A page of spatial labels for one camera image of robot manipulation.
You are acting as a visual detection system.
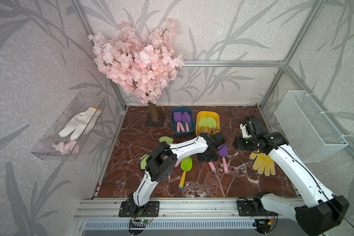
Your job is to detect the left circuit board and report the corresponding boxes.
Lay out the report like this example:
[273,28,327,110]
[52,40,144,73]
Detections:
[129,219,153,228]

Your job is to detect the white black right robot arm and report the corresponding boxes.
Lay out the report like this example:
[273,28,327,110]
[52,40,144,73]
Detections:
[233,116,350,236]

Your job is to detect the aluminium front rail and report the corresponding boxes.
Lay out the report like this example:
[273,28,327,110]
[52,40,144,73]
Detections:
[73,194,305,221]

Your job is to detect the purple pointed shovel pink handle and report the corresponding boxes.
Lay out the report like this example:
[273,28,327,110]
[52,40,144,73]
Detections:
[208,162,216,172]

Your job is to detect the green shovel wooden handle front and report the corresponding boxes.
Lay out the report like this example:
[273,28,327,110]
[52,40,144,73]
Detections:
[198,117,207,134]

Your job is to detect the white cotton glove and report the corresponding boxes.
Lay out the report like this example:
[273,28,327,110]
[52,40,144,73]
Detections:
[59,107,102,140]

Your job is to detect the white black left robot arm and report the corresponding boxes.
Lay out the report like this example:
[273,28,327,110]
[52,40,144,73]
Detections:
[129,133,225,215]

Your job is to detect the right circuit board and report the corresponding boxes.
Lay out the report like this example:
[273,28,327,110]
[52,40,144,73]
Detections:
[253,219,275,227]

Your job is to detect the green shovel yellow handle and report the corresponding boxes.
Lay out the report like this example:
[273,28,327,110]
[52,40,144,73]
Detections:
[179,156,192,190]

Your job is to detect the circuit board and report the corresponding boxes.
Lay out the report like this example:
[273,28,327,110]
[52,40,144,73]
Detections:
[129,219,153,228]
[253,219,275,227]

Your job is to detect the yellow storage box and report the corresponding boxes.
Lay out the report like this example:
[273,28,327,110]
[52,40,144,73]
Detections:
[196,111,220,135]

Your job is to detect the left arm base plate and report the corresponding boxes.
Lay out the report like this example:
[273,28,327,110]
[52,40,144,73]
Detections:
[119,201,160,217]

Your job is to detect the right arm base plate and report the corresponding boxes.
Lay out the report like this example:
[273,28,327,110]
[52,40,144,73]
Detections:
[237,198,278,219]

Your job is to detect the clear acrylic wall box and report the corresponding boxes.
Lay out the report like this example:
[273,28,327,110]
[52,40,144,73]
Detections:
[30,92,107,161]

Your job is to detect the white wire mesh basket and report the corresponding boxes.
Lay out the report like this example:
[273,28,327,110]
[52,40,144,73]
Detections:
[274,90,348,163]

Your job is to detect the dark teal storage box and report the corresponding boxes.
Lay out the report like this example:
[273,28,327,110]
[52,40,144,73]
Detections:
[171,107,196,137]

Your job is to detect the purple square shovel pink handle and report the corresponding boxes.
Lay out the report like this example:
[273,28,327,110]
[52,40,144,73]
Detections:
[175,160,182,168]

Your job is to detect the pink artificial blossom tree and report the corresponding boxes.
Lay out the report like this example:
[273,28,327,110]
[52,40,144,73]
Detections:
[88,18,184,123]

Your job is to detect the pink blossoms in box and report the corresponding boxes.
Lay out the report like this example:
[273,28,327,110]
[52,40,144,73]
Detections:
[52,140,80,156]

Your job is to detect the yellow dotted work glove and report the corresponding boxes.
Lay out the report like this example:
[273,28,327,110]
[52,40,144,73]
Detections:
[250,150,276,176]

